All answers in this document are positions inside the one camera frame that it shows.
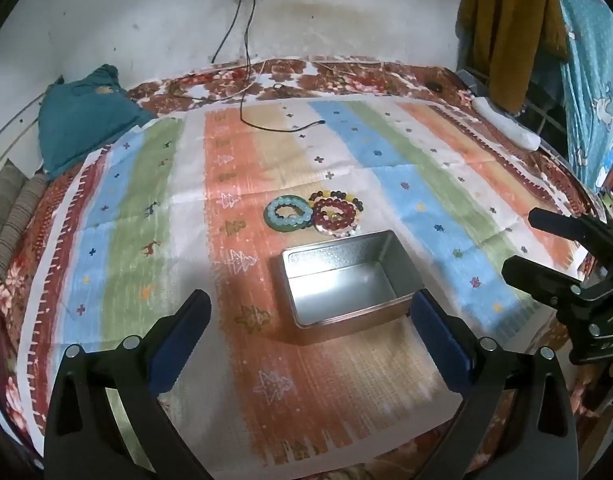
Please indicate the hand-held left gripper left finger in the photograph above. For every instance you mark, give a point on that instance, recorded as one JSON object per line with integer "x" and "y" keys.
{"x": 179, "y": 341}

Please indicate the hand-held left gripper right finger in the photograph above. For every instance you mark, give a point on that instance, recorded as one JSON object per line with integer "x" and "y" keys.
{"x": 439, "y": 346}

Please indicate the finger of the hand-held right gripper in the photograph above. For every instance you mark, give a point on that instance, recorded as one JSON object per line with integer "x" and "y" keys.
{"x": 541, "y": 277}
{"x": 566, "y": 227}

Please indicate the silver metal tin box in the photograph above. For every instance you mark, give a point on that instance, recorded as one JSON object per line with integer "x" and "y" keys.
{"x": 336, "y": 290}

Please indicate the dark green bangle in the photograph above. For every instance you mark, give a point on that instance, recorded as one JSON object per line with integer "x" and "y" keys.
{"x": 273, "y": 223}

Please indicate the white rolled cloth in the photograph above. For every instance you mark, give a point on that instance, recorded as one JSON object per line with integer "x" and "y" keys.
{"x": 506, "y": 122}

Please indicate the teal printed hanging blanket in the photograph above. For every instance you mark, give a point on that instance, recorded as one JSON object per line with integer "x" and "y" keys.
{"x": 591, "y": 60}

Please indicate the striped printed cloth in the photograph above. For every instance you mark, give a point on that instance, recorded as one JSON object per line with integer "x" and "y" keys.
{"x": 226, "y": 160}

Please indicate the mustard hanging garment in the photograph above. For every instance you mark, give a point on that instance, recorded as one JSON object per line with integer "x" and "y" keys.
{"x": 506, "y": 30}

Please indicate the grey folded blanket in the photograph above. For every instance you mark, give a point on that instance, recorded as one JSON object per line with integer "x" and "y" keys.
{"x": 11, "y": 210}

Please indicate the teal pillow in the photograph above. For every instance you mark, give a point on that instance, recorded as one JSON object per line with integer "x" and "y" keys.
{"x": 86, "y": 115}

